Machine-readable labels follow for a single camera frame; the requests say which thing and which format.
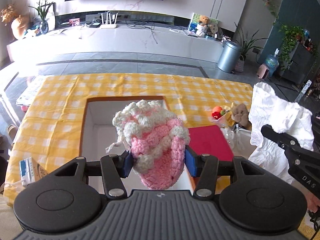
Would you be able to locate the orange crochet toy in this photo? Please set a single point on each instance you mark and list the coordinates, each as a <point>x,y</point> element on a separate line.
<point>217,112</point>

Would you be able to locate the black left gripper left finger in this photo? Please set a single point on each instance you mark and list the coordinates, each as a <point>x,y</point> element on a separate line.
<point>74,194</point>

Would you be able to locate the pink small heater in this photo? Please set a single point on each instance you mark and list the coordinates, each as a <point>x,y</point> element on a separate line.
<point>263,71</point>

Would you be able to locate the pink white crochet pouch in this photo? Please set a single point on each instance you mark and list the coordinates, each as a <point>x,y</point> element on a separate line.
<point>156,138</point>

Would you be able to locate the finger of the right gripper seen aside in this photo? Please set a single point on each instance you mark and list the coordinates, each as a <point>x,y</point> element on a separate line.
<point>303,164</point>

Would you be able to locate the teddy bear toy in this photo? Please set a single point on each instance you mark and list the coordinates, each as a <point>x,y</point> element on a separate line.
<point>202,26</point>

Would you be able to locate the white orange cardboard box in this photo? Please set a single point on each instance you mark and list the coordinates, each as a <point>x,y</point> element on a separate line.
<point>98,133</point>

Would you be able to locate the wicker basket bag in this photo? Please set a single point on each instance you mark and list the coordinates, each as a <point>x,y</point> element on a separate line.
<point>239,67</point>

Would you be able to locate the white wifi router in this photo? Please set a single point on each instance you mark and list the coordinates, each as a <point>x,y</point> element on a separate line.
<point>109,20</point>

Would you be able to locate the hanging vine plant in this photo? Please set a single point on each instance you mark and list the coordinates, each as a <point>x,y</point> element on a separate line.
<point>291,19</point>

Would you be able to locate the red box lid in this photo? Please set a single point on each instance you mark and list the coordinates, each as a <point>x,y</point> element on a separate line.
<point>210,140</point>

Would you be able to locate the dark grey cabinet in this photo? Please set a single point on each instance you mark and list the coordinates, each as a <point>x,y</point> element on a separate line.
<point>301,62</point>

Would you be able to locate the plant in blue vase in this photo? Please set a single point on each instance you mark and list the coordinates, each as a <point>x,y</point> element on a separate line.
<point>42,9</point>

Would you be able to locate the person's right hand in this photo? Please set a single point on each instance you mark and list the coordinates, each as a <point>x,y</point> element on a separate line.
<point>312,201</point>

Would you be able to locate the blue water jug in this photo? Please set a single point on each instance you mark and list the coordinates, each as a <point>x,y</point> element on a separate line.
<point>272,62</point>

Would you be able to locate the orange ceramic vase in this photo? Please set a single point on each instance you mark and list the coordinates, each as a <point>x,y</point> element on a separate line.
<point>20,26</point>

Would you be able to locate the potted green leafy plant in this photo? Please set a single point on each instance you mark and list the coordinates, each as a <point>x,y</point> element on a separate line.
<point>245,41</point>

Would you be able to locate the white cloth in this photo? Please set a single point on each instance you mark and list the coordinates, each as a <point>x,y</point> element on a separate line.
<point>283,117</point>

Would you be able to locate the small carton blue white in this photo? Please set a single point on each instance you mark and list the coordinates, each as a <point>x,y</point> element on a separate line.
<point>31,171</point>

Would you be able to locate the white tv cabinet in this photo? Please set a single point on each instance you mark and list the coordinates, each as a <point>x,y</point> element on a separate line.
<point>122,39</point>

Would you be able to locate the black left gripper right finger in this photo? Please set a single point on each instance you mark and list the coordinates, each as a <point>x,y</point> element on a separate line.
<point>250,197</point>

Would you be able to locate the silver metal trash can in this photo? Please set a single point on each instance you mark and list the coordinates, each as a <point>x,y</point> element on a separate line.
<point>229,56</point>

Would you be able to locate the yellow checkered tablecloth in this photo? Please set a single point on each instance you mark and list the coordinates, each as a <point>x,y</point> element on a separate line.
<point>51,129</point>

